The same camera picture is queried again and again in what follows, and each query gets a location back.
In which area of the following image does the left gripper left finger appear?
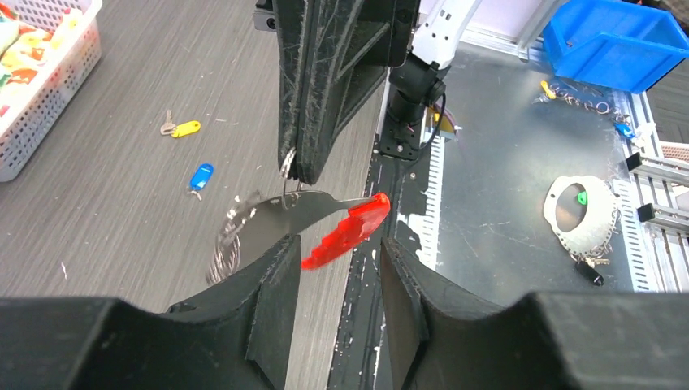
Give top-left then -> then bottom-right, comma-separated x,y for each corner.
1,236 -> 301,389

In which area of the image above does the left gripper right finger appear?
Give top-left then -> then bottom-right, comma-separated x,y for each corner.
381,238 -> 688,389

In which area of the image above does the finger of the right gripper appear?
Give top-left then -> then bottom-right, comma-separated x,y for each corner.
273,0 -> 310,180
298,1 -> 420,184

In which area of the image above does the silver split keyring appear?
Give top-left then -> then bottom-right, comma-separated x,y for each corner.
279,147 -> 297,180

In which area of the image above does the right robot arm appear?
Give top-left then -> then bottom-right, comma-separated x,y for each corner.
254,1 -> 478,184

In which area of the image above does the white keyring holder disc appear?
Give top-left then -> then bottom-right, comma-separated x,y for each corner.
543,175 -> 621,287

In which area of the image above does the key with yellow tag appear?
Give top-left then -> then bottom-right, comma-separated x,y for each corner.
159,110 -> 202,138

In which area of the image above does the key with blue tag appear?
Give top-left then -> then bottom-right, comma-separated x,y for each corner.
188,162 -> 215,201

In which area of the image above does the white plastic basket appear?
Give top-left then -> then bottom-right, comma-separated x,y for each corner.
1,1 -> 102,182

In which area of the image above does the blue plastic bin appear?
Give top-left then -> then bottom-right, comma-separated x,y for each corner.
543,0 -> 688,93

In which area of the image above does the colourful patterned cloth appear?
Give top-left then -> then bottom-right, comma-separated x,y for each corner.
1,3 -> 84,115

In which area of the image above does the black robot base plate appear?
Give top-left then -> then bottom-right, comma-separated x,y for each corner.
328,134 -> 431,390

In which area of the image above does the keychain with yellow tag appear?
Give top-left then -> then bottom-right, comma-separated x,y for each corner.
533,77 -> 638,140

